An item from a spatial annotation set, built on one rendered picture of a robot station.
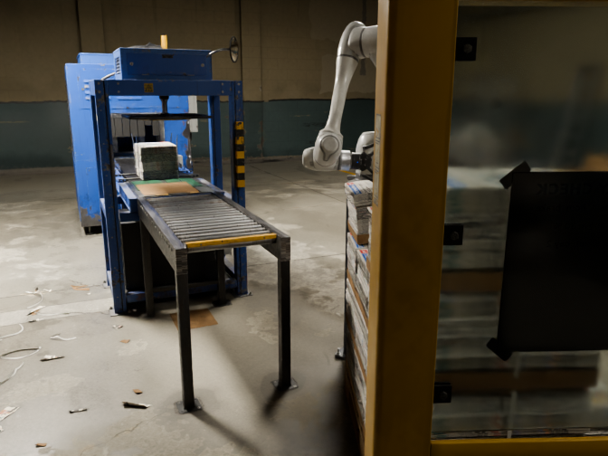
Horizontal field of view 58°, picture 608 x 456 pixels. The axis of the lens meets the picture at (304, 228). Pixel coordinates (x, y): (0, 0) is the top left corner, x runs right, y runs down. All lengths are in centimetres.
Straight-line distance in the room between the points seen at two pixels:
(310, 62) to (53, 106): 519
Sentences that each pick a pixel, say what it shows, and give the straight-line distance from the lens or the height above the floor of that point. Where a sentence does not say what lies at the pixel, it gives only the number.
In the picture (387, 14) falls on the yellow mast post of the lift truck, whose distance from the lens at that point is 76.
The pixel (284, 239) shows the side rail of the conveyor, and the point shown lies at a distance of 262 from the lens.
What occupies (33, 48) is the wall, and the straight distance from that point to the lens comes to 1120.
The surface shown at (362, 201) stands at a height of 102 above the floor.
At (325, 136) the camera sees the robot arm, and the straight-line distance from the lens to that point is 222.
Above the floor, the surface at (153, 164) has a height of 92.
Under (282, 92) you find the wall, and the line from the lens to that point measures 1199.
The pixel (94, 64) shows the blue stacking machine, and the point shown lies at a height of 174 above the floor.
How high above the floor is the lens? 147
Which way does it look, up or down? 14 degrees down
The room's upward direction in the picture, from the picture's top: straight up
